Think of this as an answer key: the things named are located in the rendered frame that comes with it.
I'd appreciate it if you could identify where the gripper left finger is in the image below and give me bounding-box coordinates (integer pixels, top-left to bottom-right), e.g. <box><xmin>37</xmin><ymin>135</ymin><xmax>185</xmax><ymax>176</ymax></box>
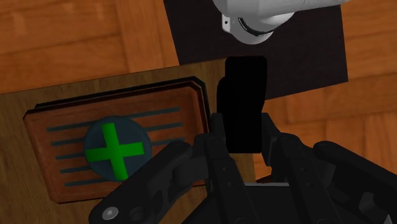
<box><xmin>88</xmin><ymin>112</ymin><xmax>260</xmax><ymax>224</ymax></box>

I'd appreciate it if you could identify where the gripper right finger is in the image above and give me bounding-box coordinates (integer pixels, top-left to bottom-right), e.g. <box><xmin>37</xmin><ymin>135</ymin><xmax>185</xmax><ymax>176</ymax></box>
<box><xmin>261</xmin><ymin>112</ymin><xmax>397</xmax><ymax>224</ymax></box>

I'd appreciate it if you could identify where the dark disc with green cross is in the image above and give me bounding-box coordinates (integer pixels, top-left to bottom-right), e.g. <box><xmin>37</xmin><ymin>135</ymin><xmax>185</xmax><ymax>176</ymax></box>
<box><xmin>83</xmin><ymin>116</ymin><xmax>153</xmax><ymax>183</ymax></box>

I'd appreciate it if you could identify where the black rectangular object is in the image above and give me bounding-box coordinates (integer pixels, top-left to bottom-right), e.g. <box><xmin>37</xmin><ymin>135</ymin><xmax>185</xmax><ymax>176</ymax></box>
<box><xmin>216</xmin><ymin>55</ymin><xmax>268</xmax><ymax>155</ymax></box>

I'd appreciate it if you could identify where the brown slotted wooden tray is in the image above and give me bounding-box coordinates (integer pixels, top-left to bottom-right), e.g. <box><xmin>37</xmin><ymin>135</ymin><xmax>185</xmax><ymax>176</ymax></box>
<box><xmin>23</xmin><ymin>76</ymin><xmax>212</xmax><ymax>205</ymax></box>

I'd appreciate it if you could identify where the brown wooden table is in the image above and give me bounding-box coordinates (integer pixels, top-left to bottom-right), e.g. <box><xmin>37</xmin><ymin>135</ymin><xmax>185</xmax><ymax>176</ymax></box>
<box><xmin>0</xmin><ymin>58</ymin><xmax>259</xmax><ymax>224</ymax></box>

